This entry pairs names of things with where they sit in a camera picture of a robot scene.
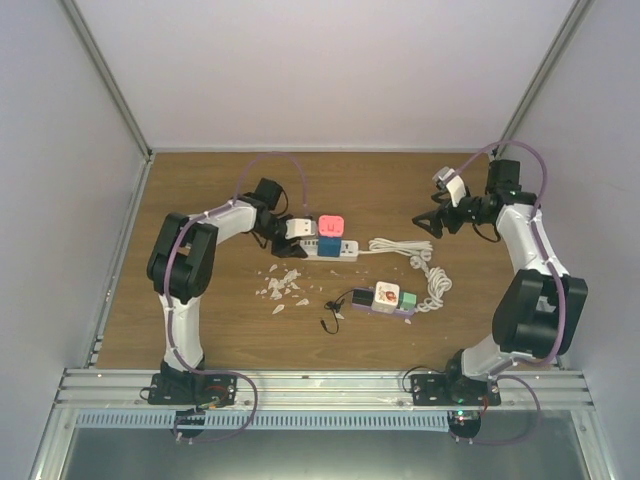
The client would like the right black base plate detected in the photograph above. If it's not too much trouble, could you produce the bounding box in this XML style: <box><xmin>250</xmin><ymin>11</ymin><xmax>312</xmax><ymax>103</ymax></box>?
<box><xmin>401</xmin><ymin>370</ymin><xmax>502</xmax><ymax>407</ymax></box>

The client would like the purple power strip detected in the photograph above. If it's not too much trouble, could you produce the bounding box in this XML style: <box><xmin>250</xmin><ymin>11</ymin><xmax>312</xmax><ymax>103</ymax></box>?
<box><xmin>351</xmin><ymin>302</ymin><xmax>416</xmax><ymax>318</ymax></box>

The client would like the thin black cable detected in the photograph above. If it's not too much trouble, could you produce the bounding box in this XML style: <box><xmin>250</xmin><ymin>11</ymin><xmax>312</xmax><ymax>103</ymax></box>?
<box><xmin>319</xmin><ymin>294</ymin><xmax>354</xmax><ymax>337</ymax></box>

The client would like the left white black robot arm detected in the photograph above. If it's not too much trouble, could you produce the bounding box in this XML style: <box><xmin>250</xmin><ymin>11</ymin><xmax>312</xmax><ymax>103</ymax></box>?
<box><xmin>146</xmin><ymin>178</ymin><xmax>307</xmax><ymax>404</ymax></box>

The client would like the white cartoon cube adapter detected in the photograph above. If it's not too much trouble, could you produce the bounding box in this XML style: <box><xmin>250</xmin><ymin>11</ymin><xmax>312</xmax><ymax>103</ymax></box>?
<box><xmin>371</xmin><ymin>281</ymin><xmax>400</xmax><ymax>314</ymax></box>

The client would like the pink cube plug adapter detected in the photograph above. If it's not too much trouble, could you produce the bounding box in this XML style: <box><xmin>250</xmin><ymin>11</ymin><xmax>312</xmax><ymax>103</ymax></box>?
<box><xmin>317</xmin><ymin>215</ymin><xmax>345</xmax><ymax>238</ymax></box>

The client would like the aluminium front rail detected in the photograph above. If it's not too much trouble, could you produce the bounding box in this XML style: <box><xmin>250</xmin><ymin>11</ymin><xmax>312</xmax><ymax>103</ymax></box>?
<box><xmin>54</xmin><ymin>369</ymin><xmax>595</xmax><ymax>411</ymax></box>

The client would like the white coiled cable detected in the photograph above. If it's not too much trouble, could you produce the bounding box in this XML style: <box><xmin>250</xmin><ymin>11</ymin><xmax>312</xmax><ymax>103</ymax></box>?
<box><xmin>414</xmin><ymin>264</ymin><xmax>454</xmax><ymax>314</ymax></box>

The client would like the black plug adapter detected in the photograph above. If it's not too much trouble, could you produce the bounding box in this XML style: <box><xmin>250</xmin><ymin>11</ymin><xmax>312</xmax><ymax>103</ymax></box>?
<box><xmin>351</xmin><ymin>288</ymin><xmax>374</xmax><ymax>307</ymax></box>

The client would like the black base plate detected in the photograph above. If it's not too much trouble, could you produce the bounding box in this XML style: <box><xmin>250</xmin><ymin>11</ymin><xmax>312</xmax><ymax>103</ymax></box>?
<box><xmin>401</xmin><ymin>370</ymin><xmax>502</xmax><ymax>407</ymax></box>
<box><xmin>139</xmin><ymin>372</ymin><xmax>237</xmax><ymax>408</ymax></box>

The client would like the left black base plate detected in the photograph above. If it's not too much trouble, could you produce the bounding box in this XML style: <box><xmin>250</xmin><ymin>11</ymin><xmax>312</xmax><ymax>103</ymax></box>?
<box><xmin>139</xmin><ymin>372</ymin><xmax>237</xmax><ymax>408</ymax></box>

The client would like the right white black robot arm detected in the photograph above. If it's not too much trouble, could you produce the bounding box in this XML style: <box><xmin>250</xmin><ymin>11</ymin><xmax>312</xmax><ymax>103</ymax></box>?
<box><xmin>412</xmin><ymin>160</ymin><xmax>588</xmax><ymax>405</ymax></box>

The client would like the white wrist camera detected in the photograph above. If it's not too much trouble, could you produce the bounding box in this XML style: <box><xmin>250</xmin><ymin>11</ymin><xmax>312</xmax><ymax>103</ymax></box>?
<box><xmin>433</xmin><ymin>167</ymin><xmax>467</xmax><ymax>207</ymax></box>
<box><xmin>285</xmin><ymin>218</ymin><xmax>317</xmax><ymax>240</ymax></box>

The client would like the white USB power strip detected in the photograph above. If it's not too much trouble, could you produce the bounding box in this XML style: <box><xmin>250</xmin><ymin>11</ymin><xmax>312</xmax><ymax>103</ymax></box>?
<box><xmin>299</xmin><ymin>239</ymin><xmax>359</xmax><ymax>262</ymax></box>

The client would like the right aluminium corner post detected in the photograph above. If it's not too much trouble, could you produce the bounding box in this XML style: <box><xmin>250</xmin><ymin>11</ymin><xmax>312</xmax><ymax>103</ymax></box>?
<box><xmin>500</xmin><ymin>0</ymin><xmax>594</xmax><ymax>141</ymax></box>

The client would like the aluminium corner post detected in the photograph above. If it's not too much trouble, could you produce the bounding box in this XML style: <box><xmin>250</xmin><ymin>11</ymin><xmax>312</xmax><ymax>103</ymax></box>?
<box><xmin>500</xmin><ymin>0</ymin><xmax>594</xmax><ymax>141</ymax></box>
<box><xmin>60</xmin><ymin>0</ymin><xmax>154</xmax><ymax>161</ymax></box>

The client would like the white power strip cable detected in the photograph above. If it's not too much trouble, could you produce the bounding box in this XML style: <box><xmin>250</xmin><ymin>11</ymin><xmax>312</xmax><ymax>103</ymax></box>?
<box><xmin>358</xmin><ymin>236</ymin><xmax>434</xmax><ymax>274</ymax></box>

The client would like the grey slotted cable duct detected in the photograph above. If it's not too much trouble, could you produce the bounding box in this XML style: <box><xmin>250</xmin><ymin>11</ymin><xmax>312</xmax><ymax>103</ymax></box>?
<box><xmin>76</xmin><ymin>409</ymin><xmax>449</xmax><ymax>432</ymax></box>

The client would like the left aluminium corner post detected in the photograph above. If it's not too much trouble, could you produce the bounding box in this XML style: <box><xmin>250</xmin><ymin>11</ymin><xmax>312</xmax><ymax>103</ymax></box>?
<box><xmin>60</xmin><ymin>0</ymin><xmax>154</xmax><ymax>161</ymax></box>

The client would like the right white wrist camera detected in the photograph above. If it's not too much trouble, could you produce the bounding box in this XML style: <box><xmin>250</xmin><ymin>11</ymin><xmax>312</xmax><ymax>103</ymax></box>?
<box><xmin>433</xmin><ymin>167</ymin><xmax>467</xmax><ymax>207</ymax></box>

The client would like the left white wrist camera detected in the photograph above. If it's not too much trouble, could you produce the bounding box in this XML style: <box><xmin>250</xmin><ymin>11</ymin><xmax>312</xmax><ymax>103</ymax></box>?
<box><xmin>285</xmin><ymin>218</ymin><xmax>317</xmax><ymax>240</ymax></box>

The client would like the green cube adapter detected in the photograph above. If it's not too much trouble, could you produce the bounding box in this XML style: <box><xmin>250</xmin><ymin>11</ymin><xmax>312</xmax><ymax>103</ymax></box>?
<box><xmin>397</xmin><ymin>291</ymin><xmax>417</xmax><ymax>311</ymax></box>

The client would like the blue cube plug adapter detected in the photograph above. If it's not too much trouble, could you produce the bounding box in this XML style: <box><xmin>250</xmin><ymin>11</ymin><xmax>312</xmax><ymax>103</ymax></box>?
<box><xmin>317</xmin><ymin>236</ymin><xmax>342</xmax><ymax>258</ymax></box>

